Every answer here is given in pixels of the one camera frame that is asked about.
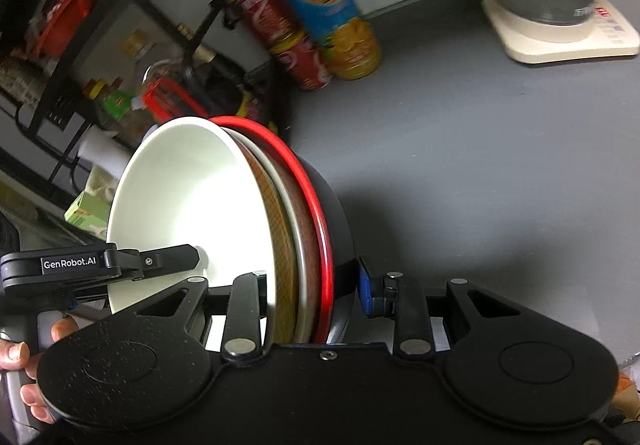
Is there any person's left hand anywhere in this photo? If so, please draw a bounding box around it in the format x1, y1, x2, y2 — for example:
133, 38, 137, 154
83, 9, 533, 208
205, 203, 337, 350
0, 316, 81, 426

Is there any black bowl with red rim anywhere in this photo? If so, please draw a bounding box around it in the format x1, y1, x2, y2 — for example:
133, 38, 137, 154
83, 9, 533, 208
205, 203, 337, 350
207, 115, 362, 346

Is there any orange juice bottle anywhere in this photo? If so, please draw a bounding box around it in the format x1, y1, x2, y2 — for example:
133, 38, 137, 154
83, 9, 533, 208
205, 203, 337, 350
251, 0, 384, 82

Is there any red framed item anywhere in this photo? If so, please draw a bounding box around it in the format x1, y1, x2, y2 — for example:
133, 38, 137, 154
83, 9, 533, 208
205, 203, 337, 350
141, 76, 210, 124

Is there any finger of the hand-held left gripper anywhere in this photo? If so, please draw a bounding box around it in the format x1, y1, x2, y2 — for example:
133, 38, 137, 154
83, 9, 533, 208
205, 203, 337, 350
116, 243, 202, 282

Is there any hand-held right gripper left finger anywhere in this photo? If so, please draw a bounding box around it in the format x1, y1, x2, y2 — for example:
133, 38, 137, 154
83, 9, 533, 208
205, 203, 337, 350
134, 270, 271, 362

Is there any white paper roll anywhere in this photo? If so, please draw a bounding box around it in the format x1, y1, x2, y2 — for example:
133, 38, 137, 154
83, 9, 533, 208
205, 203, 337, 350
76, 129, 135, 172

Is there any red soda can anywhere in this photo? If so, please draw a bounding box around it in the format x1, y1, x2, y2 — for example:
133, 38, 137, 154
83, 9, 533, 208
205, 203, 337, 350
221, 0, 302, 52
269, 31, 336, 92

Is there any green carton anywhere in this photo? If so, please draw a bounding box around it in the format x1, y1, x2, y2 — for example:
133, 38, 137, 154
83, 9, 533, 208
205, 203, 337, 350
64, 190, 114, 242

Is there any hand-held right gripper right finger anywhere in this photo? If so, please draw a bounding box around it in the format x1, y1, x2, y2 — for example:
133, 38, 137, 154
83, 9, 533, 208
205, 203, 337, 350
356, 256, 524, 360

